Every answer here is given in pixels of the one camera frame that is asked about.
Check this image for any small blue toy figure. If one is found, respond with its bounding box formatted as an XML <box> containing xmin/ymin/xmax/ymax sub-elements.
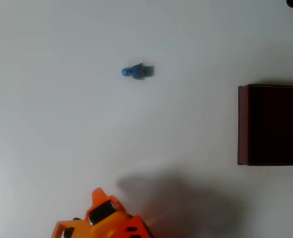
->
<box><xmin>120</xmin><ymin>62</ymin><xmax>155</xmax><ymax>81</ymax></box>

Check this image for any dark red open box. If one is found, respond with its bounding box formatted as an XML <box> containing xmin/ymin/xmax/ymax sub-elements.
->
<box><xmin>237</xmin><ymin>84</ymin><xmax>293</xmax><ymax>167</ymax></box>

